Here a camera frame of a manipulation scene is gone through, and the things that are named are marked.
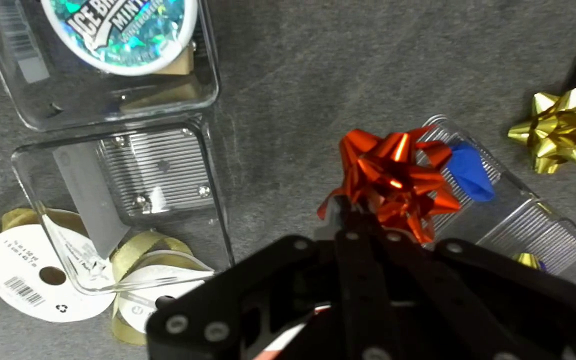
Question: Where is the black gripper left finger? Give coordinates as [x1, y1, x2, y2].
[146, 236, 337, 360]

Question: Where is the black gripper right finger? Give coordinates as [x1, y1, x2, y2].
[371, 234, 576, 360]

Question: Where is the red gift bow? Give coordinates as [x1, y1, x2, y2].
[319, 125, 460, 243]

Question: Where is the empty clear square case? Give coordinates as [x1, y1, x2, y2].
[12, 120, 235, 292]

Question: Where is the clear organizer tray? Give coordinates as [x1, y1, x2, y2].
[422, 113, 576, 283]

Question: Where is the blue gift bow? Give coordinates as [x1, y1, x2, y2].
[448, 141, 497, 201]

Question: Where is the gold gift bow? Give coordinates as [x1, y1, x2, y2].
[506, 88, 576, 176]

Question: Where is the white gold ribbon spool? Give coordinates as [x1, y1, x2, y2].
[0, 208, 115, 323]

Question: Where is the ice breakers mint tin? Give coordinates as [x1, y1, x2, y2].
[40, 0, 201, 75]

